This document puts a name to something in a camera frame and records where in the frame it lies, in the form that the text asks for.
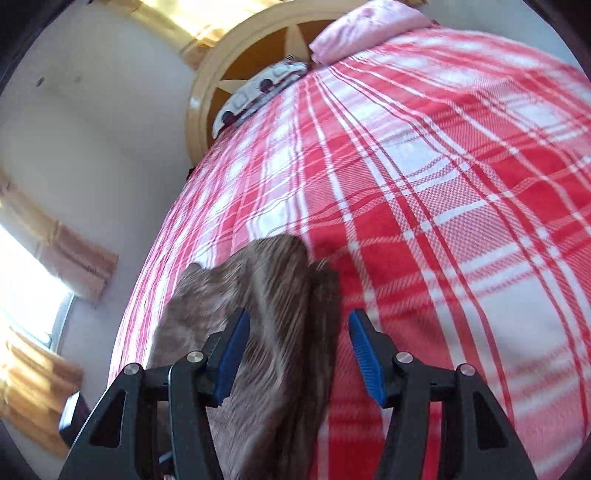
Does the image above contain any window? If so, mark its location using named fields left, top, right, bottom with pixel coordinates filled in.
left=0, top=224, right=77, bottom=352

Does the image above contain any cream star headboard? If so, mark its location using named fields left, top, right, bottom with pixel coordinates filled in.
left=185, top=0, right=345, bottom=169

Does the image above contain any pink pillow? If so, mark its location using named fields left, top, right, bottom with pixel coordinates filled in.
left=308, top=0, right=437, bottom=64

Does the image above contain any sunlit gold curtain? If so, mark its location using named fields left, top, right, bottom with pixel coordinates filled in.
left=127, top=0, right=264, bottom=70

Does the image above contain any gold patterned curtain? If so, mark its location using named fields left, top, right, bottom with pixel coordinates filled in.
left=0, top=318, right=85, bottom=460
left=0, top=168, right=118, bottom=303

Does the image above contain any red plaid bed blanket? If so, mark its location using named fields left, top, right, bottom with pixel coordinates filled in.
left=108, top=28, right=591, bottom=480

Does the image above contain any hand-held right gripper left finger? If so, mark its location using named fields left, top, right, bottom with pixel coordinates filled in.
left=59, top=307, right=251, bottom=480

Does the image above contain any white printed pillow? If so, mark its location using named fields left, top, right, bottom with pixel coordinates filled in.
left=212, top=60, right=309, bottom=138

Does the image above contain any brown knitted sweater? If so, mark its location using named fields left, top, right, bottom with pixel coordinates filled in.
left=145, top=234, right=342, bottom=480

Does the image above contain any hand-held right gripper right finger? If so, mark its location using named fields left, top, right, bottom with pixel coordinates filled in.
left=348, top=308, right=539, bottom=480

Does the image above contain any dark box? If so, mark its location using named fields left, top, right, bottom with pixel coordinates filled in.
left=59, top=392, right=90, bottom=450

